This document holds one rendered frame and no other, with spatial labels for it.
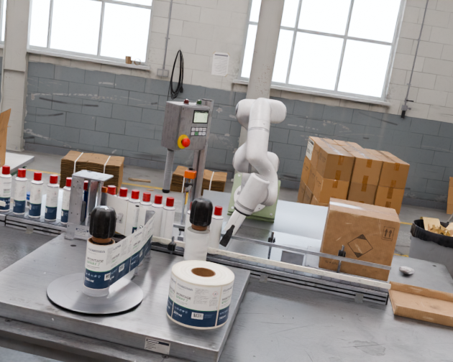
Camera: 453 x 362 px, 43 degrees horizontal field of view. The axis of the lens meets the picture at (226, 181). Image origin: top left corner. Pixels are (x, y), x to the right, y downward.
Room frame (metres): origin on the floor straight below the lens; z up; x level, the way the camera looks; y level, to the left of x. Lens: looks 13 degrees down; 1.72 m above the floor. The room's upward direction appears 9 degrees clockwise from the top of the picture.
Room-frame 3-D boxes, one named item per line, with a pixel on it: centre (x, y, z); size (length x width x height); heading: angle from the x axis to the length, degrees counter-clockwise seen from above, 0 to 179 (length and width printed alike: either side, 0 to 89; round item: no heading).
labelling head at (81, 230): (2.29, 0.54, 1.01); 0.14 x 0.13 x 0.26; 82
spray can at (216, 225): (2.30, 0.02, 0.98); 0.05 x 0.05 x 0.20
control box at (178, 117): (2.41, 0.20, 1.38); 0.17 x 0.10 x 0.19; 137
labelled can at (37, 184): (2.42, 0.81, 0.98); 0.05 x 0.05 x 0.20
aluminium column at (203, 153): (2.47, 0.13, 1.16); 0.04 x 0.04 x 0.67; 82
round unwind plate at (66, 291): (1.75, 0.37, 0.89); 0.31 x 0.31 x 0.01
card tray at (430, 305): (2.17, -0.88, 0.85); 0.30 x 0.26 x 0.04; 82
